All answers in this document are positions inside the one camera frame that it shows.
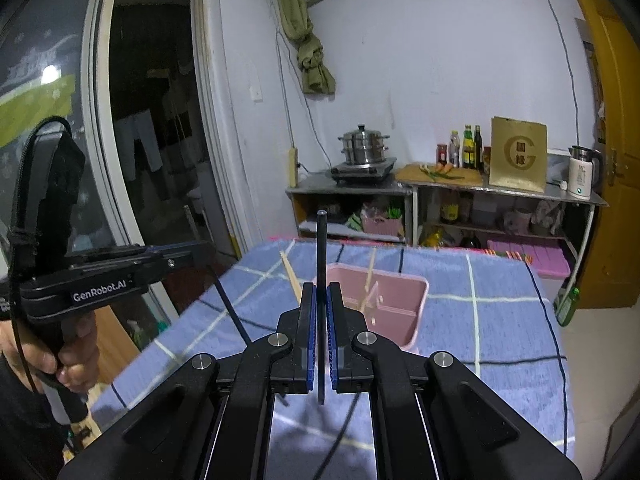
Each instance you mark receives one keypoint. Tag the black induction cooker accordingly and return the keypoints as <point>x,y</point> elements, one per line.
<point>362,174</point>

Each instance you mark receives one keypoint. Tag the blue checkered blanket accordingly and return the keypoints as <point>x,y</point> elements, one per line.
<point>450,320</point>

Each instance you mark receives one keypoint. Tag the white electric kettle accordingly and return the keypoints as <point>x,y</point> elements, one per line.
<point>580,175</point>

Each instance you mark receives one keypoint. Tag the dark sauce bottle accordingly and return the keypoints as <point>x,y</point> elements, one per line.
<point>478,150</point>

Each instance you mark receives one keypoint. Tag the green onion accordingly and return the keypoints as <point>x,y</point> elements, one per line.
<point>440,174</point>

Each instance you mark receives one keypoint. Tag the yellow wooden door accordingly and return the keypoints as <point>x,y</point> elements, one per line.
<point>620,210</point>

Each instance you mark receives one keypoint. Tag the crumpled rag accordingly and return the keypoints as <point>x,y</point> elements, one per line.
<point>546,217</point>

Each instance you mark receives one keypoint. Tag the person's left hand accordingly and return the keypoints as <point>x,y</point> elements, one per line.
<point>75,367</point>

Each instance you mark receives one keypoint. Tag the pink cup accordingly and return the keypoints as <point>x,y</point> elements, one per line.
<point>523,221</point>

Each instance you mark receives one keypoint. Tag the pink storage box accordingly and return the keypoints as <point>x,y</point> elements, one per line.
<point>540,257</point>

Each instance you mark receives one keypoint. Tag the red lid jar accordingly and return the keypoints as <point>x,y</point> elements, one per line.
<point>486,160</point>

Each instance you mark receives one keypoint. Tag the wall poster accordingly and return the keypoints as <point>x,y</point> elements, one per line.
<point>596,90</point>

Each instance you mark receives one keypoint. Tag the carrot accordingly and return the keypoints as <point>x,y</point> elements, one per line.
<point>447,165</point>

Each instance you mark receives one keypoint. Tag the yellow oil bottle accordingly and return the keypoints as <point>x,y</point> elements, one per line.
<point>434,238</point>

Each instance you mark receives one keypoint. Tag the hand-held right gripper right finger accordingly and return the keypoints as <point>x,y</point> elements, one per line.
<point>332,340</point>

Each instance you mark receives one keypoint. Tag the wooden cutting board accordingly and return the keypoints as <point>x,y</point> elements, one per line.
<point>465,177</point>

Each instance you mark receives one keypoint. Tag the clear sauce bottle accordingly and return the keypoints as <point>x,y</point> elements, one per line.
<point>454,152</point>

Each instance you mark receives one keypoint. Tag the hanging white pants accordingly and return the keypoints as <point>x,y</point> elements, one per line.
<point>145,140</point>

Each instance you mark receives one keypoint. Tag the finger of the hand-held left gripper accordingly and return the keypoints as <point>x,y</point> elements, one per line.
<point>130,266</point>
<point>190,250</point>

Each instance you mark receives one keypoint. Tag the steel steamer pot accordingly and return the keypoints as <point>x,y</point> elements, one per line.
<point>364,147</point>

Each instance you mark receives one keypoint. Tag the yellow label sauce bottle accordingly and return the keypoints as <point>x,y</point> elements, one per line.
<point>468,152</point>

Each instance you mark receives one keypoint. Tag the small pink basket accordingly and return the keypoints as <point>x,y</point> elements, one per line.
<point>380,225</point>

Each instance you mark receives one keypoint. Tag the yellowed power strip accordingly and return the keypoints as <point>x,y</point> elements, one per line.
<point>293,167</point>

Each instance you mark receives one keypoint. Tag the green vegetables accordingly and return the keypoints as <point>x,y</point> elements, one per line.
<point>395,211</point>

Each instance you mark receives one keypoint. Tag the brown paper bag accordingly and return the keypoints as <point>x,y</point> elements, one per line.
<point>517,160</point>

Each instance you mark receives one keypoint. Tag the black chopstick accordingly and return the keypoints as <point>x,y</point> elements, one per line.
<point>321,250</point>
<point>230,305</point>

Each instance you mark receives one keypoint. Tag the glass sliding door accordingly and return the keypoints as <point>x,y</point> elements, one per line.
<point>50,35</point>

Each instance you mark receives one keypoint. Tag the person's left forearm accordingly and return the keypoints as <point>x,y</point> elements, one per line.
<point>25,425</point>

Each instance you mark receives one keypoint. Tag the tall steel table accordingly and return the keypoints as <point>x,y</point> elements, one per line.
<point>550,192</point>

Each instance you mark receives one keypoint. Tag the pink utensil basket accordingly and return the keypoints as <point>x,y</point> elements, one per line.
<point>400,300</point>

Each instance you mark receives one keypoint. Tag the white box appliance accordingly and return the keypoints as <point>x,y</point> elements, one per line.
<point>557,167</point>

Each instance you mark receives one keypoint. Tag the low steel table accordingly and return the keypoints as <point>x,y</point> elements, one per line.
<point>320,185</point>

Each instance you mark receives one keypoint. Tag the black shelf appliance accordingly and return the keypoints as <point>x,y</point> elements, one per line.
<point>336,214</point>

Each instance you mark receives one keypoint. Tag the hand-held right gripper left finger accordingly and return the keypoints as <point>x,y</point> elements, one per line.
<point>311,340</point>

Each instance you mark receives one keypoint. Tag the dark glass bottle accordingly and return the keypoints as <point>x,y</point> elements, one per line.
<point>470,241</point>

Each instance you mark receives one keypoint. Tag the white wall switch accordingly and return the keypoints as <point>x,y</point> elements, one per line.
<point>256,93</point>

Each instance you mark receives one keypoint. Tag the green knotted curtain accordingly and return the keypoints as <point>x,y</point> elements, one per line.
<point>307,60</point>

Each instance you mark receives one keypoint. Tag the red sauce jar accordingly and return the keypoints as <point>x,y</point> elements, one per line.
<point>441,155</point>

